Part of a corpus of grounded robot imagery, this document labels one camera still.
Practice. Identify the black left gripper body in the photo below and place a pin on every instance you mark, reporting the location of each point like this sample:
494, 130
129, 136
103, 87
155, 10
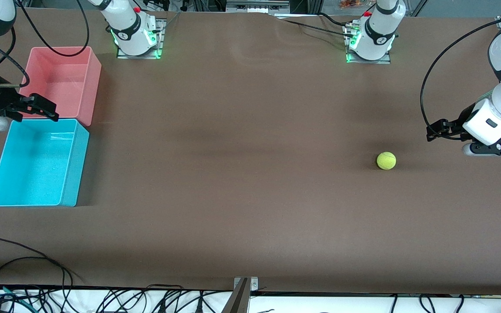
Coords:
462, 120

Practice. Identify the yellow-green tennis ball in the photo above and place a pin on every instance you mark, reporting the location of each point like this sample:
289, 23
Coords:
386, 160

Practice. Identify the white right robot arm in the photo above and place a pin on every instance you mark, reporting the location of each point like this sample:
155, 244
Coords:
131, 26

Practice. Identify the pink plastic bin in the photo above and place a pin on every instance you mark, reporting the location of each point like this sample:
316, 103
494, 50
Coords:
68, 82

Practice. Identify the blue plastic bin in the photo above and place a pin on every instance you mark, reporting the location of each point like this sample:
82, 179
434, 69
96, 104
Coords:
33, 165

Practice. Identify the orange small item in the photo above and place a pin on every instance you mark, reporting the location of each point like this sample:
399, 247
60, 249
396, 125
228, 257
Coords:
350, 4

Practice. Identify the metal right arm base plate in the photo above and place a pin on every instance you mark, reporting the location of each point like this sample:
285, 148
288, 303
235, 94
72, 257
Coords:
160, 48

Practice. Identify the aluminium frame profile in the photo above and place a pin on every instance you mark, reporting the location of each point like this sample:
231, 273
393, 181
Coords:
257, 6

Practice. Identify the grey metal bracket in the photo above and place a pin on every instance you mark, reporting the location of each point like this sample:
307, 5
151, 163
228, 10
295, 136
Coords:
239, 300

